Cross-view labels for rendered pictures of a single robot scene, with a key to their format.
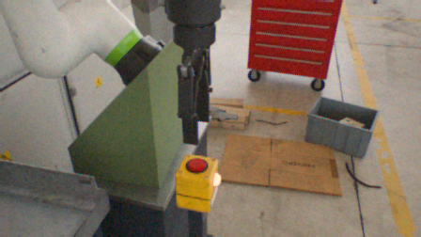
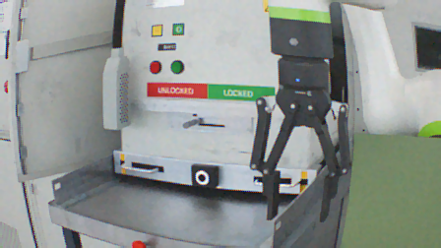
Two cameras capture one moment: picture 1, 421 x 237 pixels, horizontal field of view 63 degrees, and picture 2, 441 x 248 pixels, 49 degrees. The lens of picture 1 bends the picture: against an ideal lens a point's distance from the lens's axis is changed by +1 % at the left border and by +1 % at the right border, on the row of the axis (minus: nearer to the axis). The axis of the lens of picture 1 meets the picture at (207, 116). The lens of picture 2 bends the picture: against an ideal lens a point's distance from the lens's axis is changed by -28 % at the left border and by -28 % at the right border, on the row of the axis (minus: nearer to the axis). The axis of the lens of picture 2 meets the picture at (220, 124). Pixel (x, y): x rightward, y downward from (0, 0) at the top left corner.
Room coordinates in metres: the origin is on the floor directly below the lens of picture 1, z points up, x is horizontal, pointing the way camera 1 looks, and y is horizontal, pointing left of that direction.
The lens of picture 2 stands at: (0.60, -0.83, 1.30)
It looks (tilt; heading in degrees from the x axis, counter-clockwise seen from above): 11 degrees down; 98
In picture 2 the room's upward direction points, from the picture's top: 1 degrees counter-clockwise
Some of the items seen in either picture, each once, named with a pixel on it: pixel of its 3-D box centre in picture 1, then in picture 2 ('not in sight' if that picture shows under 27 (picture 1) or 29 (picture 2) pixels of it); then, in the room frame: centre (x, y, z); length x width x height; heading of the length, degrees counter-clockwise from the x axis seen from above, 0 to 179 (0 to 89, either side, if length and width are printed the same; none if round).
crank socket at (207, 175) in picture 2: not in sight; (204, 176); (0.35, 0.60, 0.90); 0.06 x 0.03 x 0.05; 165
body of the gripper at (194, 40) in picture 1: (194, 46); (305, 92); (0.59, 0.02, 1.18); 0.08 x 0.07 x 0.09; 165
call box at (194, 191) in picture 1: (197, 182); not in sight; (0.59, 0.02, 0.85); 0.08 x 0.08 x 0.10; 75
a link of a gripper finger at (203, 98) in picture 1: (202, 107); (326, 198); (0.63, 0.01, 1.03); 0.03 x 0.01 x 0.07; 75
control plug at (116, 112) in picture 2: not in sight; (116, 92); (0.13, 0.61, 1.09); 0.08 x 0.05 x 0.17; 75
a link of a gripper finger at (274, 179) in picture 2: (190, 128); (273, 196); (0.54, 0.03, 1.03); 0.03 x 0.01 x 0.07; 75
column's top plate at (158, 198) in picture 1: (141, 146); not in sight; (0.87, 0.21, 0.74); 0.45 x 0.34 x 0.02; 164
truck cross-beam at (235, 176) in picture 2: not in sight; (211, 172); (0.36, 0.64, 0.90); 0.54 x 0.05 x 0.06; 165
